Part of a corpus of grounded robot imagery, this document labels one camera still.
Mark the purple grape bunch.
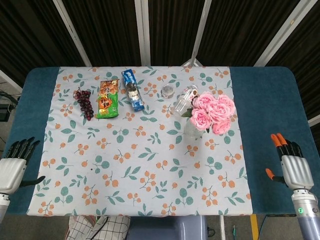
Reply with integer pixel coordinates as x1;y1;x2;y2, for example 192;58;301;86
73;87;95;122

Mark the pink rose bouquet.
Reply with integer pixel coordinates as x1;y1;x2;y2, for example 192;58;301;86
181;91;237;136

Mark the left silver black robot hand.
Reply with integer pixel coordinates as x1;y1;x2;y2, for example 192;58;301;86
0;136;46;195

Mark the white table leg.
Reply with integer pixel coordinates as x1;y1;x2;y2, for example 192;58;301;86
219;216;226;240

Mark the white partition frame post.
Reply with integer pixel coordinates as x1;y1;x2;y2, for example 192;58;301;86
253;0;316;67
192;0;213;55
134;0;152;67
52;0;93;67

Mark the white stand with base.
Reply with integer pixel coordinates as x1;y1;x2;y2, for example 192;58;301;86
181;51;202;67

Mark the right silver orange-tipped robot hand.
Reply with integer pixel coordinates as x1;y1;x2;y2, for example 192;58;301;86
265;133;315;192

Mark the blue cookie package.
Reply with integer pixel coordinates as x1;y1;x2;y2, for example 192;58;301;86
121;69;146;113

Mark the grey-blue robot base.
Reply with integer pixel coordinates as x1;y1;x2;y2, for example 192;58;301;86
128;215;209;240

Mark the clear glass vase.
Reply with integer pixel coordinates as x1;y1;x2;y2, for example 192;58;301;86
183;117;206;140

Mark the teal table cover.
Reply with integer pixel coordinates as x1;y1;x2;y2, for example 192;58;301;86
3;66;316;217

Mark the black cables and electronics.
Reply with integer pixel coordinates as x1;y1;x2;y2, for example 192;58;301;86
0;89;20;122

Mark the clear plastic water bottle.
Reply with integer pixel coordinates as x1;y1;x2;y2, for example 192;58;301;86
172;84;200;118

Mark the white checkered fabric bag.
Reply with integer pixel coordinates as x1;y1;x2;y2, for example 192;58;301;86
65;214;131;240

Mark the small round metal tin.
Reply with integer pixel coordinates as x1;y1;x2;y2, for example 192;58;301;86
161;84;175;99

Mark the green orange snack bag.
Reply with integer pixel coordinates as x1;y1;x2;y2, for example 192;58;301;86
95;79;120;120

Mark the floral print tablecloth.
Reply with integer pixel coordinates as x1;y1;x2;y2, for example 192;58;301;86
26;65;254;217

